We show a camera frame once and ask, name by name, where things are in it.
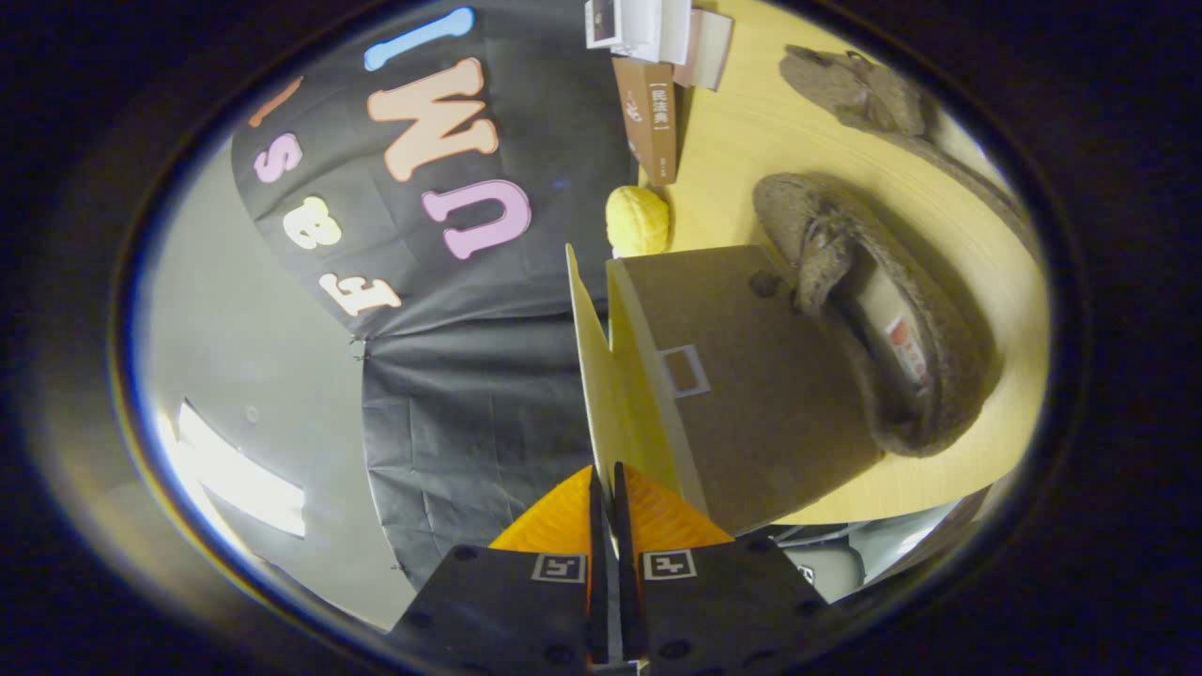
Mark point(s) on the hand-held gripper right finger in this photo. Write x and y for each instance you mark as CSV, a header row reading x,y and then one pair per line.
x,y
627,601

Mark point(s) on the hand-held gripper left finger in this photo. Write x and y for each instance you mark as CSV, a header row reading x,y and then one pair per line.
x,y
597,601

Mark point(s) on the brown cardboard storage box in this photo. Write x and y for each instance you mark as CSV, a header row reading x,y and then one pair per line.
x,y
751,422

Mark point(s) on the brown fuzzy shoe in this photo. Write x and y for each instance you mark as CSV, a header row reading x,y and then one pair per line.
x,y
864,94
939,376

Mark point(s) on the ceiling light panel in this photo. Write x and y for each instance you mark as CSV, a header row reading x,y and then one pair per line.
x,y
239,479

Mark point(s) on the yellow pink green plush toy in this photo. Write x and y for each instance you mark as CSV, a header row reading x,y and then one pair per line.
x,y
639,221

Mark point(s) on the brown hardcover book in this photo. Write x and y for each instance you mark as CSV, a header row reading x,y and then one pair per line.
x,y
648,122

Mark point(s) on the pale pink book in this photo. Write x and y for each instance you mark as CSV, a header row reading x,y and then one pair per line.
x,y
712,52

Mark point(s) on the thick white book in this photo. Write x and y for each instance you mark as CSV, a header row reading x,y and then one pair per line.
x,y
657,28

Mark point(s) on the white book with portrait cover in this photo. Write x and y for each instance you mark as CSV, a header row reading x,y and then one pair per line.
x,y
601,21

